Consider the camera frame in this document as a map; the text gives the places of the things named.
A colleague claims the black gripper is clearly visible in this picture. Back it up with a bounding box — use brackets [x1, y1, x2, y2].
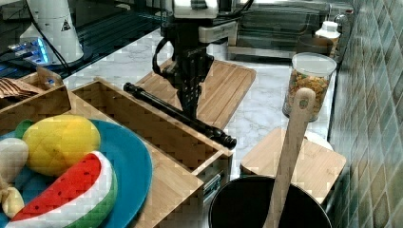
[162, 22, 214, 119]

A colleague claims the bamboo wooden drawer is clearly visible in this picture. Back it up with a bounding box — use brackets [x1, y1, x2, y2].
[72, 78, 235, 184]

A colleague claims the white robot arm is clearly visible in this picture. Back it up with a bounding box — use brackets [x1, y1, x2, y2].
[152, 0, 236, 119]

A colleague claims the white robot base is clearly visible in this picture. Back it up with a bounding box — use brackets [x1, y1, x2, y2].
[20, 0, 84, 66]

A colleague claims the bamboo cutting board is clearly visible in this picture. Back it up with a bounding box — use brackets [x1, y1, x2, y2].
[136, 60, 256, 129]

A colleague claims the toaster oven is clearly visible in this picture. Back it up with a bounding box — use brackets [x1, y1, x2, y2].
[227, 0, 355, 60]

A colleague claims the wooden spoon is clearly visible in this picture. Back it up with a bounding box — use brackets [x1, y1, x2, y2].
[263, 87, 316, 228]

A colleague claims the black pot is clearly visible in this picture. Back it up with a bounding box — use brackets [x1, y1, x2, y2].
[208, 176, 333, 228]

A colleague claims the glass jar with cereal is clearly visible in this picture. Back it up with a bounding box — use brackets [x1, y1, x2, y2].
[282, 52, 337, 122]

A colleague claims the yellow toy mango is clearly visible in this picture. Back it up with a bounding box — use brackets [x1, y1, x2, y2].
[23, 114, 101, 177]

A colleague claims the small bamboo board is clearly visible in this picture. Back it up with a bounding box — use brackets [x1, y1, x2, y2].
[240, 128, 346, 204]

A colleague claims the toy watermelon slice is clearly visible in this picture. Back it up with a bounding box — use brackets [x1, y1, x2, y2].
[5, 151, 118, 228]

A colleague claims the white lidded bottle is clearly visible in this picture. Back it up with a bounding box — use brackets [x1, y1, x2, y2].
[315, 21, 340, 58]

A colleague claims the beige toy mushroom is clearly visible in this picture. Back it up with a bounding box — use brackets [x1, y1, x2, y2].
[0, 138, 29, 219]

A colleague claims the wooden tray with handle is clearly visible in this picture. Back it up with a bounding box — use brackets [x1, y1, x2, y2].
[0, 66, 71, 134]

